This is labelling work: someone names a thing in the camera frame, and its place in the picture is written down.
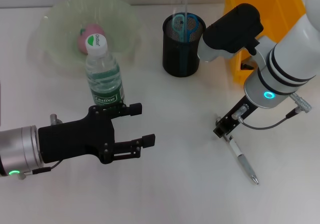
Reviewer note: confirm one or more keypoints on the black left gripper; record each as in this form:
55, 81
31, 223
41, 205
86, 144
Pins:
75, 140

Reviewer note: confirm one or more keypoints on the pale green fruit plate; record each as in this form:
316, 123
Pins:
62, 18

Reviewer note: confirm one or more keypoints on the silver ballpoint pen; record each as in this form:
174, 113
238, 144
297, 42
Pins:
241, 159

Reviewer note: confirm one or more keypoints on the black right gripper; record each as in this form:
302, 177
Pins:
243, 111

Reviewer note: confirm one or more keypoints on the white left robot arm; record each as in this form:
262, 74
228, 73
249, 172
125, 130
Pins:
18, 148

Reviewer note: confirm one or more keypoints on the pink toy peach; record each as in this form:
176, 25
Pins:
92, 29

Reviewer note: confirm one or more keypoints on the black mesh pen holder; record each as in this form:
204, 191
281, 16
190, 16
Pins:
175, 63

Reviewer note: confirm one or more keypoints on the clear green-label water bottle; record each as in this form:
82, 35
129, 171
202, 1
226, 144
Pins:
102, 71

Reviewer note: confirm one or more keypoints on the green plastic wrapper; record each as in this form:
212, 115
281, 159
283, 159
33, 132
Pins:
246, 66

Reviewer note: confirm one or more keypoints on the clear plastic ruler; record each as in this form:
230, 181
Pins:
180, 6

